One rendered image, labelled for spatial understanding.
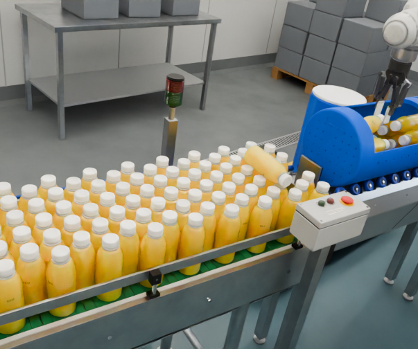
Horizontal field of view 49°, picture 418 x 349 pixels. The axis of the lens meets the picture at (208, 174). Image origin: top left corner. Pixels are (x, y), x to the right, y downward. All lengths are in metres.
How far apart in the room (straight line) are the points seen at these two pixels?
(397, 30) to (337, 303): 1.63
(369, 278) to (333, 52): 3.13
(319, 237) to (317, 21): 4.47
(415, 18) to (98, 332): 1.26
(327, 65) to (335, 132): 3.89
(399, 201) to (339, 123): 0.50
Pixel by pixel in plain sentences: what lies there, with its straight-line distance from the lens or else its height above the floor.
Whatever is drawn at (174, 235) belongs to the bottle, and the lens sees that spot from 1.22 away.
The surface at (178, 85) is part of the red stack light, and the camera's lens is 1.61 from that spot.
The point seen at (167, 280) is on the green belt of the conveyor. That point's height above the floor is 0.90.
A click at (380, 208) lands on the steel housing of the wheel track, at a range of 1.92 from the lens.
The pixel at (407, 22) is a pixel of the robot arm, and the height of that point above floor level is 1.56.
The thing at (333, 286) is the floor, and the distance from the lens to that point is 2.83.
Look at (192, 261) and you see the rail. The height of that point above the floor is 0.97.
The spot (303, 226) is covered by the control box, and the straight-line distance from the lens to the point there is 1.32.
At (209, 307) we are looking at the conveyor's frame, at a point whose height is 0.78.
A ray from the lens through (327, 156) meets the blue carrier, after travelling 1.73.
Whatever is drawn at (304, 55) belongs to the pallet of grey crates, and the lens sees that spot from 5.74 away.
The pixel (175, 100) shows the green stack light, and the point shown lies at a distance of 1.63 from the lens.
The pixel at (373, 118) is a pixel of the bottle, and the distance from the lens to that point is 1.81.
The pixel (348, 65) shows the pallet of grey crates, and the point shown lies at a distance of 5.41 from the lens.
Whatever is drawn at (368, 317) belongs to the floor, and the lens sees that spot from 2.74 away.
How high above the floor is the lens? 1.78
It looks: 30 degrees down
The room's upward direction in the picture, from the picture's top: 9 degrees clockwise
